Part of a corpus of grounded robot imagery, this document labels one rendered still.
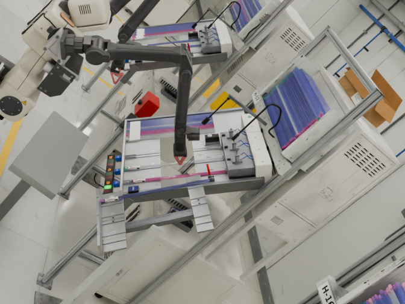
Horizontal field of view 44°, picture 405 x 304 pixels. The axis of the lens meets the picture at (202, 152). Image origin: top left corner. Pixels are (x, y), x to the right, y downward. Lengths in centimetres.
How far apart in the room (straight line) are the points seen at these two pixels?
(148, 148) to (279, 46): 143
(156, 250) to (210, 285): 42
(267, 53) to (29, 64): 192
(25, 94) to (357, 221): 267
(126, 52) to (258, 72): 185
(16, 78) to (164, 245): 112
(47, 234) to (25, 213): 18
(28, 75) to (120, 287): 129
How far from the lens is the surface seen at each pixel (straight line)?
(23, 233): 305
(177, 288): 299
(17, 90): 243
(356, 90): 295
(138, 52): 213
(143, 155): 274
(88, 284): 259
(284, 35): 376
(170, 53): 213
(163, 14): 703
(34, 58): 239
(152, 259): 280
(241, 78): 382
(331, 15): 571
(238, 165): 250
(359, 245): 397
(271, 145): 259
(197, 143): 278
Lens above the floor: 206
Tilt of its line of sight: 23 degrees down
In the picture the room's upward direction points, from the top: 46 degrees clockwise
